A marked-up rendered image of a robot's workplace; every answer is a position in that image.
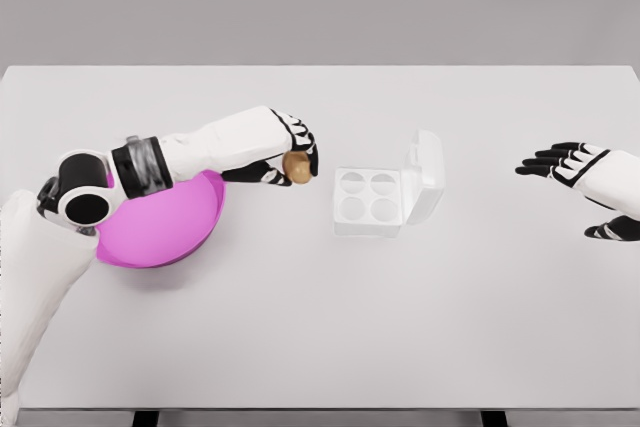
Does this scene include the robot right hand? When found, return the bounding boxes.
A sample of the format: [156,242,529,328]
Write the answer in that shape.
[514,141,640,243]

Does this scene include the brown egg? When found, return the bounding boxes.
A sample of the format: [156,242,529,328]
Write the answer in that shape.
[281,149,316,185]

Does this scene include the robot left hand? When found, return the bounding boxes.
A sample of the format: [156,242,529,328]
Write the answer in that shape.
[217,106,320,188]

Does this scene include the white egg box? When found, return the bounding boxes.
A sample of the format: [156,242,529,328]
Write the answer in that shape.
[331,128,445,239]

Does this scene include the pink bowl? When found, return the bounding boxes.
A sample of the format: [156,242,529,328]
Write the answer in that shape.
[94,169,227,270]

